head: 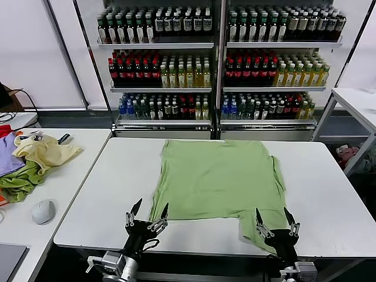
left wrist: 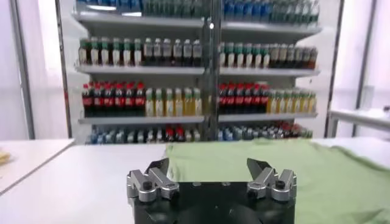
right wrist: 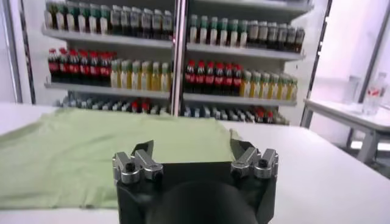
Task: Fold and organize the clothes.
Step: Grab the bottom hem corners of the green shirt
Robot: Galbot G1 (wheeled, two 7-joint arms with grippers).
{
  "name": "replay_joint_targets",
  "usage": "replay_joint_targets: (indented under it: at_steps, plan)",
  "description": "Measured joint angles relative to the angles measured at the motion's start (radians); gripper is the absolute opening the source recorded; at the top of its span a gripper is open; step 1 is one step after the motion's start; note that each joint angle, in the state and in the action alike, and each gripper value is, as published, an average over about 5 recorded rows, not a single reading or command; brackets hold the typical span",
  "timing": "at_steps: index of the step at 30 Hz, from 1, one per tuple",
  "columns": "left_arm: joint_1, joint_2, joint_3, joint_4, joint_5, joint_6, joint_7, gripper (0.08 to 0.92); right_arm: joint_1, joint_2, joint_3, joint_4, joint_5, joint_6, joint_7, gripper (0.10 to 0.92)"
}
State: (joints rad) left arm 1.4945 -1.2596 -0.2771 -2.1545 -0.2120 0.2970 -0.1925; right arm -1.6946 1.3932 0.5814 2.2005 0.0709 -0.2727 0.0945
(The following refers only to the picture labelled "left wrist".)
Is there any grey wall frame post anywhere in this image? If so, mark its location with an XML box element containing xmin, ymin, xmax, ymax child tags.
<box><xmin>10</xmin><ymin>0</ymin><xmax>35</xmax><ymax>140</ymax></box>
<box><xmin>352</xmin><ymin>0</ymin><xmax>378</xmax><ymax>138</ymax></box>

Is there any metal beverage shelf unit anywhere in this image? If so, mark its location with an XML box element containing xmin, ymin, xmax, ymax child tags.
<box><xmin>213</xmin><ymin>0</ymin><xmax>345</xmax><ymax>141</ymax></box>
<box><xmin>54</xmin><ymin>0</ymin><xmax>216</xmax><ymax>144</ymax></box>

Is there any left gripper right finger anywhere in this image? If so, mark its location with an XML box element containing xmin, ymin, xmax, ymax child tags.
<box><xmin>246</xmin><ymin>157</ymin><xmax>298</xmax><ymax>202</ymax></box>

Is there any dark bottle beige label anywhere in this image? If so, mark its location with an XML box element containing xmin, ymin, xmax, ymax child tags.
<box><xmin>278</xmin><ymin>43</ymin><xmax>287</xmax><ymax>69</ymax></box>
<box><xmin>270</xmin><ymin>43</ymin><xmax>279</xmax><ymax>69</ymax></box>

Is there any light green t-shirt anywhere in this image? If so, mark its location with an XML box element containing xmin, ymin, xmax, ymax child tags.
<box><xmin>166</xmin><ymin>138</ymin><xmax>390</xmax><ymax>224</ymax></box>

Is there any white metal-frame table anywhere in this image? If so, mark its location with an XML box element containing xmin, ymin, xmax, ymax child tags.
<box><xmin>327</xmin><ymin>108</ymin><xmax>390</xmax><ymax>138</ymax></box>

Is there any green-cap white-label bottle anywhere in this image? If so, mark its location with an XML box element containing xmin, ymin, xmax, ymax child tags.
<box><xmin>218</xmin><ymin>41</ymin><xmax>227</xmax><ymax>68</ymax></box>
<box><xmin>244</xmin><ymin>41</ymin><xmax>254</xmax><ymax>68</ymax></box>
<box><xmin>235</xmin><ymin>41</ymin><xmax>244</xmax><ymax>68</ymax></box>
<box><xmin>253</xmin><ymin>41</ymin><xmax>263</xmax><ymax>68</ymax></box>
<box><xmin>99</xmin><ymin>37</ymin><xmax>110</xmax><ymax>66</ymax></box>
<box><xmin>121</xmin><ymin>37</ymin><xmax>132</xmax><ymax>66</ymax></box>
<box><xmin>88</xmin><ymin>37</ymin><xmax>100</xmax><ymax>66</ymax></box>
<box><xmin>226</xmin><ymin>41</ymin><xmax>236</xmax><ymax>68</ymax></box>
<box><xmin>77</xmin><ymin>37</ymin><xmax>89</xmax><ymax>66</ymax></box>
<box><xmin>132</xmin><ymin>37</ymin><xmax>143</xmax><ymax>66</ymax></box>
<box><xmin>261</xmin><ymin>41</ymin><xmax>271</xmax><ymax>68</ymax></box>
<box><xmin>110</xmin><ymin>37</ymin><xmax>122</xmax><ymax>66</ymax></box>

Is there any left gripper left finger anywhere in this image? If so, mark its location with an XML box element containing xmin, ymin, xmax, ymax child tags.
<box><xmin>126</xmin><ymin>157</ymin><xmax>180</xmax><ymax>203</ymax></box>

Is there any dark bottle white label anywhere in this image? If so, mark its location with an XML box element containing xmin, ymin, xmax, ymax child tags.
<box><xmin>301</xmin><ymin>43</ymin><xmax>310</xmax><ymax>69</ymax></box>
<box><xmin>161</xmin><ymin>38</ymin><xmax>172</xmax><ymax>67</ymax></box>
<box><xmin>172</xmin><ymin>38</ymin><xmax>183</xmax><ymax>67</ymax></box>
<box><xmin>182</xmin><ymin>38</ymin><xmax>193</xmax><ymax>67</ymax></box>
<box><xmin>152</xmin><ymin>38</ymin><xmax>163</xmax><ymax>67</ymax></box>
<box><xmin>286</xmin><ymin>43</ymin><xmax>295</xmax><ymax>69</ymax></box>
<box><xmin>192</xmin><ymin>38</ymin><xmax>203</xmax><ymax>67</ymax></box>
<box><xmin>143</xmin><ymin>38</ymin><xmax>154</xmax><ymax>67</ymax></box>
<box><xmin>308</xmin><ymin>43</ymin><xmax>318</xmax><ymax>69</ymax></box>
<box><xmin>294</xmin><ymin>43</ymin><xmax>303</xmax><ymax>69</ymax></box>

